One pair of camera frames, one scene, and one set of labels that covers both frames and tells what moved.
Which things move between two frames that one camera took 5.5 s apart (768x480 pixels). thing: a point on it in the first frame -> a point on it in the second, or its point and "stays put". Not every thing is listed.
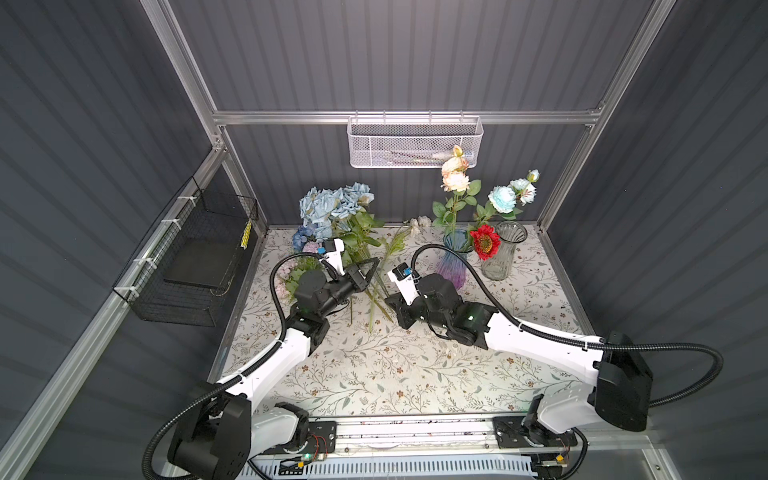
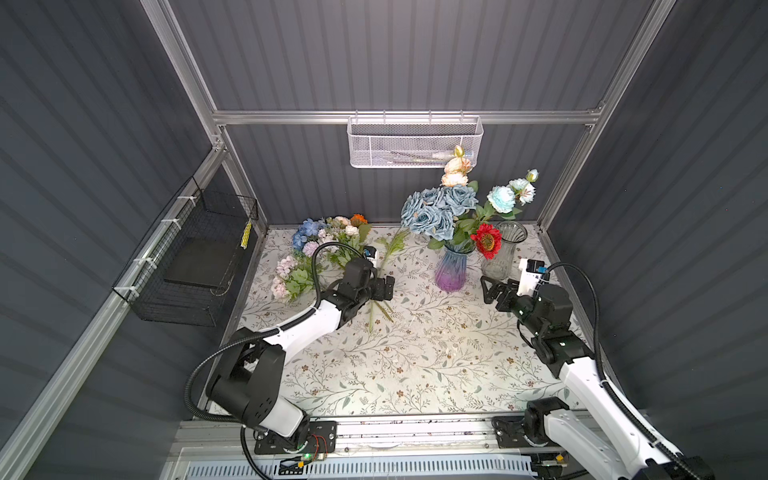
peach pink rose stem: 456,179 stays put
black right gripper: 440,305 -> 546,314
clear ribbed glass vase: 500,266 stays put
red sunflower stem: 486,242 stays put
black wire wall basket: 184,271 stays put
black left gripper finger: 357,275 -> 381,289
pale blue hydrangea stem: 341,212 -> 434,210
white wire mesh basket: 412,142 stays put
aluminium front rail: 456,435 stays put
